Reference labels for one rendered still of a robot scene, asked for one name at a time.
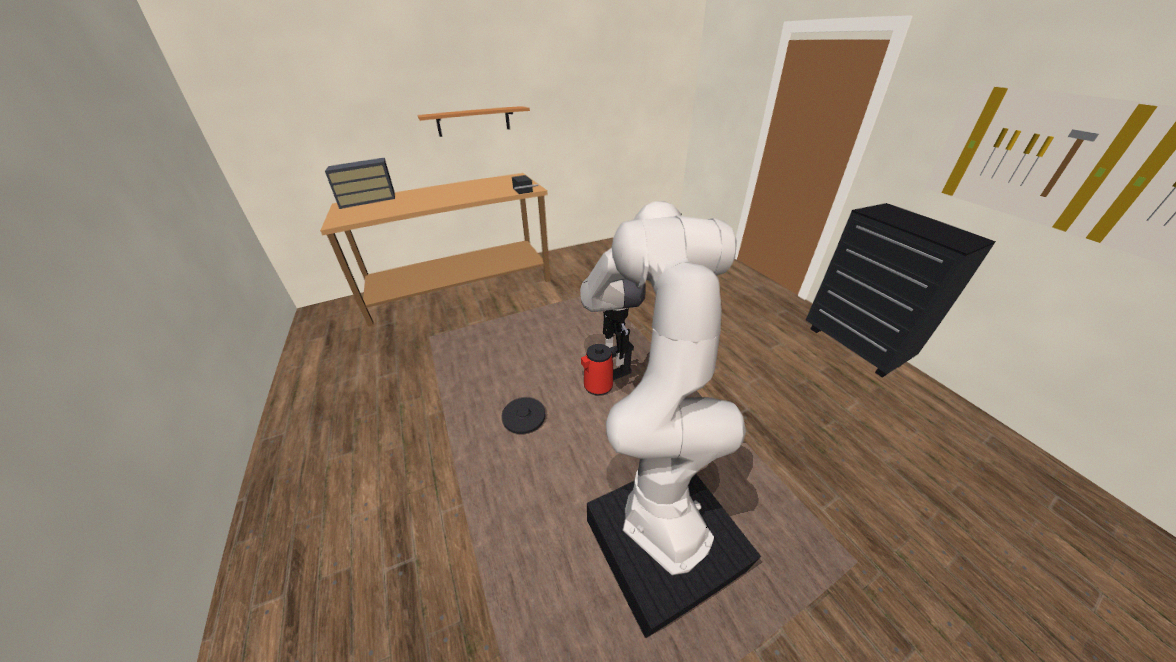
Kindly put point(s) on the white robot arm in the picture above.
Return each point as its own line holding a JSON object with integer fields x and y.
{"x": 685, "y": 337}

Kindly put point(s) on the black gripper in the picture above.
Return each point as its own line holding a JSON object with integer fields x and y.
{"x": 616, "y": 326}

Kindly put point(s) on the black round disk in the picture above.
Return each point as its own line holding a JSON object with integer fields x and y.
{"x": 520, "y": 420}

